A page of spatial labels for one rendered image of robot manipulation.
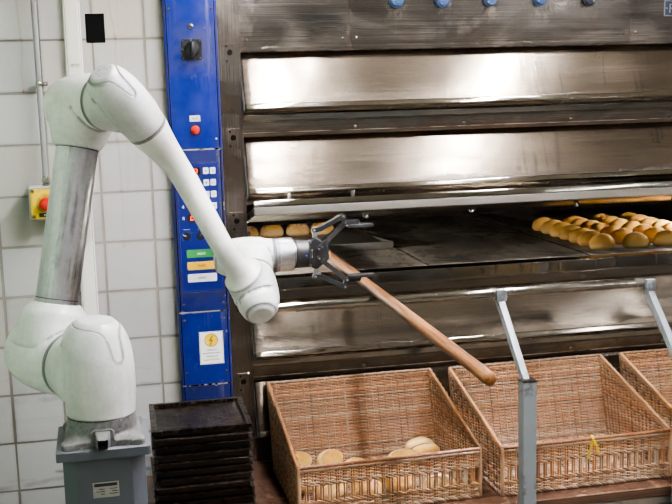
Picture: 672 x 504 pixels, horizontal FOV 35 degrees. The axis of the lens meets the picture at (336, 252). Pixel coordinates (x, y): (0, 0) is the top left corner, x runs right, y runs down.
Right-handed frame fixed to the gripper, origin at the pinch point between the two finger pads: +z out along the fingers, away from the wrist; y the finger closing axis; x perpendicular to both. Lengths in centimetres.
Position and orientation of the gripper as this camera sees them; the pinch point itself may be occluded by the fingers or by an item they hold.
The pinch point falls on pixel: (368, 249)
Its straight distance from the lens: 284.5
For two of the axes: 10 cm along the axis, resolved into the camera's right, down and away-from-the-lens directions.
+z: 9.8, -0.6, 1.9
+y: 0.3, 9.9, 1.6
